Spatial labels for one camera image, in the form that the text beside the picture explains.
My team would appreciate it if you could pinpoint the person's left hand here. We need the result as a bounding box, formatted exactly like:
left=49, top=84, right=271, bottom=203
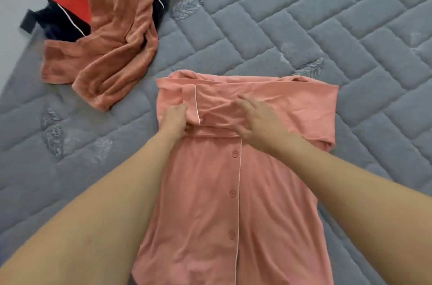
left=157, top=101, right=190, bottom=144

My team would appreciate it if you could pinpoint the person's right hand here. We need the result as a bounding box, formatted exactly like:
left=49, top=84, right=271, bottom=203
left=235, top=94, right=293, bottom=154

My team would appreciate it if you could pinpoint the pink pajama shirt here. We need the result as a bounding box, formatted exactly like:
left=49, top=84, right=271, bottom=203
left=131, top=70, right=340, bottom=285

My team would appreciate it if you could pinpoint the brown velvet garment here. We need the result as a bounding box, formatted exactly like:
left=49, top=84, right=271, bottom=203
left=42, top=0, right=162, bottom=112

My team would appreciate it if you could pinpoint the navy velvet pyjama top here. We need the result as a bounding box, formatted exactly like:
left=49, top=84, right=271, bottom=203
left=34, top=0, right=170, bottom=45

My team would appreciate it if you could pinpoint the person's right forearm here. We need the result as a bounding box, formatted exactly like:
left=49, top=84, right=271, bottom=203
left=273, top=132, right=432, bottom=285

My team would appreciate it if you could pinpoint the person's left forearm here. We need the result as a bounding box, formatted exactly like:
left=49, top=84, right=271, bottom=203
left=0, top=132, right=180, bottom=285

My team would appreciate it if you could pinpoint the grey quilted mattress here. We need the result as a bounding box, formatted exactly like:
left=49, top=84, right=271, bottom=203
left=0, top=0, right=432, bottom=285

